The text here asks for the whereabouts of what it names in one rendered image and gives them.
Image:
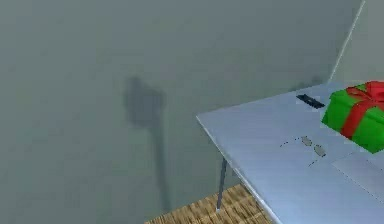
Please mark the black remote control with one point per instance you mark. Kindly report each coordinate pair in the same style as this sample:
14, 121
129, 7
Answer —
310, 101

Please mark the pale grey flat sheet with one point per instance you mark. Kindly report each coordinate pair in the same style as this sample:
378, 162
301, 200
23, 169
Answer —
365, 173

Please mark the pale grey table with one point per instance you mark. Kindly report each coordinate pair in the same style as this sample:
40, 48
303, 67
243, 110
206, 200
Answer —
276, 180

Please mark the green gift box red ribbon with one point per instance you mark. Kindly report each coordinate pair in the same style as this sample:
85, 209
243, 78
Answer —
358, 115

